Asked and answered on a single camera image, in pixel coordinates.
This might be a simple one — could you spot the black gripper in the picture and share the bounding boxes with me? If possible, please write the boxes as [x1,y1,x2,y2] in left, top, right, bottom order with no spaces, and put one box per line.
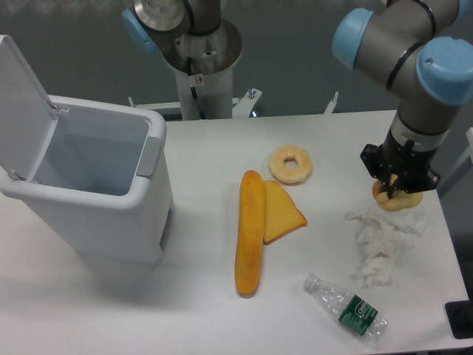
[361,132,440,200]

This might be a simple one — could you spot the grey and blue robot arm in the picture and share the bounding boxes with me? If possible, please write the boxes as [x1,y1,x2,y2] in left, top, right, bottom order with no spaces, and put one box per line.
[332,1,472,203]

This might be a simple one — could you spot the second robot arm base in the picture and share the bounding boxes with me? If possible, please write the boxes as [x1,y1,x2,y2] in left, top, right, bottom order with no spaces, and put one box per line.
[121,1,242,75]

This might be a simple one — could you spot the long baguette bread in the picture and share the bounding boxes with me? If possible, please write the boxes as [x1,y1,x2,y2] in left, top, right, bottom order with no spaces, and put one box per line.
[234,170,266,297]

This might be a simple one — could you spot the white trash can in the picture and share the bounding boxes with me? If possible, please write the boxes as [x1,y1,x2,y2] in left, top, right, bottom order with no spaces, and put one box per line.
[1,96,174,266]

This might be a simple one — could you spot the white trash can lid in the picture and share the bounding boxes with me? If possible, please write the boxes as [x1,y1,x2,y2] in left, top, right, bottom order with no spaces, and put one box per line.
[1,35,59,181]

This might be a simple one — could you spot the crumpled white tissue paper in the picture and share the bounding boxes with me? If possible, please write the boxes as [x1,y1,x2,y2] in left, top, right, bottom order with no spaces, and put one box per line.
[345,206,428,288]

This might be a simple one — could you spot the triangular toast slice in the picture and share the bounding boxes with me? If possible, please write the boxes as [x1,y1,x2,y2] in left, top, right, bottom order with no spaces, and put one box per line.
[263,180,307,245]

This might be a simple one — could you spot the clear plastic water bottle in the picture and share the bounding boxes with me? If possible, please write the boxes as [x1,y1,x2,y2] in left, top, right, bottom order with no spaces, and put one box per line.
[304,274,389,342]

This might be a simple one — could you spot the black object at table edge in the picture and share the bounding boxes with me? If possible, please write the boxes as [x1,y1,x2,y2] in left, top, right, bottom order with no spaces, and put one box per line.
[445,300,472,339]

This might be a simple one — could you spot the white metal frame bracket right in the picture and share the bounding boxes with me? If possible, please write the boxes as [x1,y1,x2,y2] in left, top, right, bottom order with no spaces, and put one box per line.
[323,91,339,115]

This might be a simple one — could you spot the white metal frame bracket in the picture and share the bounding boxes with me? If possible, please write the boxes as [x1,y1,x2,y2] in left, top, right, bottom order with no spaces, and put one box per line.
[232,88,262,118]
[323,91,339,115]

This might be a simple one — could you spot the ring-shaped donut bread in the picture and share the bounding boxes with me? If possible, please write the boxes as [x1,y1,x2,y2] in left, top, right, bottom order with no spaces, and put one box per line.
[268,145,313,185]

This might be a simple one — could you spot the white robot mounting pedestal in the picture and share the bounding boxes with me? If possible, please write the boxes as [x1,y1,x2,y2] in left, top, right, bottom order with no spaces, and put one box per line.
[174,69,233,121]

